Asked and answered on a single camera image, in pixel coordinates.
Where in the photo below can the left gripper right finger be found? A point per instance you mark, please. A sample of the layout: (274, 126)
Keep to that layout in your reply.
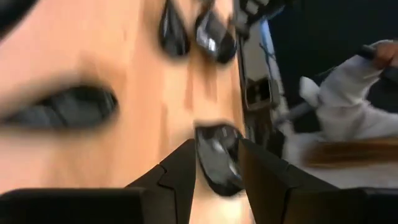
(270, 199)

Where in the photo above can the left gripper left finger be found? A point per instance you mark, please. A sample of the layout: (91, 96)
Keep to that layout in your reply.
(174, 199)

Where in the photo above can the black spoon shaped mini plate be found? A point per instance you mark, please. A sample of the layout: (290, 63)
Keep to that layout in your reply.
(217, 43)

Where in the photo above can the black mouse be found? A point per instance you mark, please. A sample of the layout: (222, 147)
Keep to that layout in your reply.
(174, 37)

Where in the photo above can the black leaf shaped mini plate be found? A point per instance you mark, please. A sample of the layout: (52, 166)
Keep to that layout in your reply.
(71, 109)

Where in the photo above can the person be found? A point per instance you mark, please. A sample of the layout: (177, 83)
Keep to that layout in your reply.
(342, 102)

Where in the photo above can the metal table frame rail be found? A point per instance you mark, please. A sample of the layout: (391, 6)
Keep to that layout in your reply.
(258, 62)

